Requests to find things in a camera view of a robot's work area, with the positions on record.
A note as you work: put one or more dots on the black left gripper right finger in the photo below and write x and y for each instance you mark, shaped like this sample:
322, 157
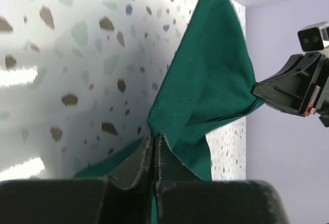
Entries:
218, 201

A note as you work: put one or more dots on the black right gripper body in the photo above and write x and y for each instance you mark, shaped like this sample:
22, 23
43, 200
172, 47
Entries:
319, 104

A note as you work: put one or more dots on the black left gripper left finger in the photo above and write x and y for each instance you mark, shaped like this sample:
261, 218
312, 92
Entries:
77, 198

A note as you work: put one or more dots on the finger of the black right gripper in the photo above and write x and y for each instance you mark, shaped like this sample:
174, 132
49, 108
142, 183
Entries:
290, 90

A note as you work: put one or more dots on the green surgical cloth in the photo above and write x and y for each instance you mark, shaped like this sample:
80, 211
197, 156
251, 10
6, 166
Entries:
208, 85

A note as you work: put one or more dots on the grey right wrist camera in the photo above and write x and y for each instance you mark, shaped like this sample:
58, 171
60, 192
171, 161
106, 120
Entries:
314, 37

